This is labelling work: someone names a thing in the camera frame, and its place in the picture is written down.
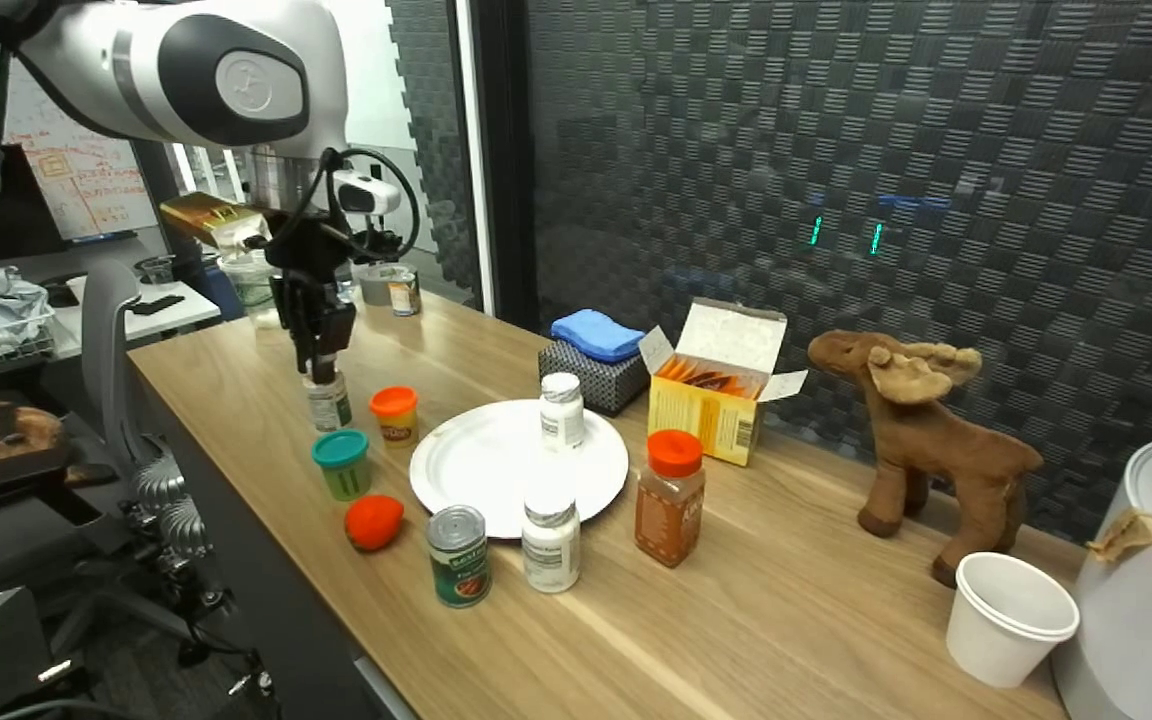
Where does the orange-lid spice jar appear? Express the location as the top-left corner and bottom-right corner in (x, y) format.
(633, 429), (709, 572)

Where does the black monitor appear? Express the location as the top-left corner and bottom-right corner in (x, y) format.
(0, 138), (72, 261)

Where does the brown moose plush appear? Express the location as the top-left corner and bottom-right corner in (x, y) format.
(806, 329), (1050, 591)

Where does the grey metal post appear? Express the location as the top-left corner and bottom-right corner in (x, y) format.
(78, 251), (145, 462)

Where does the red toy strawberry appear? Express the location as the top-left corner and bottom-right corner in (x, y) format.
(340, 492), (408, 557)

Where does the teal-lid dough tub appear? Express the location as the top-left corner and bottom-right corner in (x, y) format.
(309, 425), (376, 502)

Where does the clear plastic cup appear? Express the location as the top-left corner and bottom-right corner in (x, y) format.
(216, 249), (275, 321)

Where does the white side desk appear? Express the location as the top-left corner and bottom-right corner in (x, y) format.
(51, 275), (228, 359)

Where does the open yellow cardboard box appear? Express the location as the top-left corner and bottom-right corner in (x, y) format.
(637, 297), (813, 467)

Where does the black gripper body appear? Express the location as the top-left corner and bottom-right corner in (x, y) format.
(265, 208), (370, 330)

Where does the orange-lid dough tub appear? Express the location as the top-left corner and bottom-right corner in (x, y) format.
(370, 385), (426, 442)

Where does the folded blue cloth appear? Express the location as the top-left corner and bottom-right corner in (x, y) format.
(547, 304), (648, 366)

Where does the labelled tin can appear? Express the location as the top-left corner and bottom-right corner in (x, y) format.
(386, 269), (426, 321)

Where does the white paper cup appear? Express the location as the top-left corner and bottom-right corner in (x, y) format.
(945, 549), (1085, 692)

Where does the white paper plate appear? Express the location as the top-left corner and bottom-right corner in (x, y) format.
(406, 397), (633, 545)

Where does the thin black cable loop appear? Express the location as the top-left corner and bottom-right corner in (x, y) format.
(317, 144), (426, 263)

